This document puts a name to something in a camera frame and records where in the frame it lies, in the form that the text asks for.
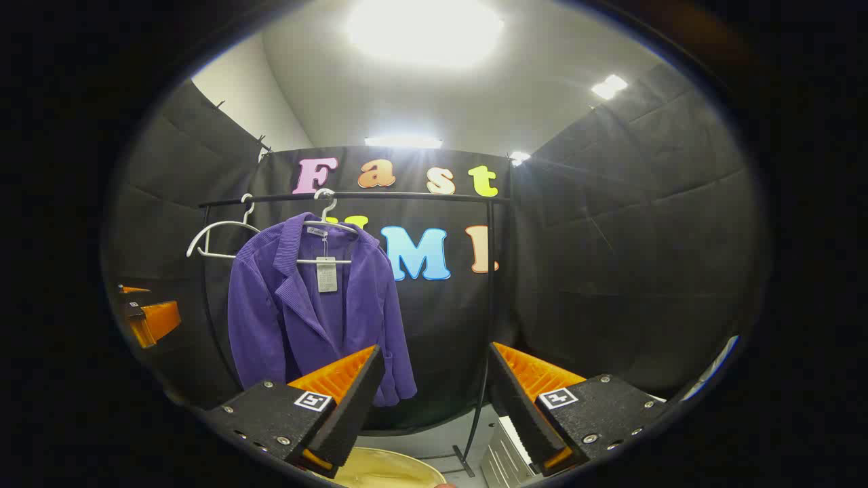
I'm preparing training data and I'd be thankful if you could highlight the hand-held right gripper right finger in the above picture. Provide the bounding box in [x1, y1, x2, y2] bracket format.
[488, 342, 669, 475]

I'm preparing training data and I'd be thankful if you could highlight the purple corduroy jacket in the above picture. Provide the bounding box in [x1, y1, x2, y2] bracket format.
[227, 212, 418, 407]

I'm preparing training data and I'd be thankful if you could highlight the cream laundry hamper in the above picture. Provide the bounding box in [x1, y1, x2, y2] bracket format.
[332, 447, 452, 488]

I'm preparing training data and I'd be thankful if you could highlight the black backdrop cloth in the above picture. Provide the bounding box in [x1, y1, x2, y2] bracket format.
[102, 64, 770, 434]

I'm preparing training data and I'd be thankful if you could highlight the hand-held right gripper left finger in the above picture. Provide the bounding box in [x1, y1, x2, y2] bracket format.
[203, 344, 385, 479]

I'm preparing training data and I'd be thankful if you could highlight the black metal clothes rack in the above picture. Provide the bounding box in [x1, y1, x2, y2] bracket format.
[199, 192, 511, 479]

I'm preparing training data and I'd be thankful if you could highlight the grey ribbed plastic container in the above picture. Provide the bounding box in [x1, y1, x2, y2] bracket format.
[480, 415, 543, 488]

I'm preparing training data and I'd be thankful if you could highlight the large ceiling light panel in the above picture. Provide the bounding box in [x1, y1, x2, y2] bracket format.
[346, 0, 506, 68]

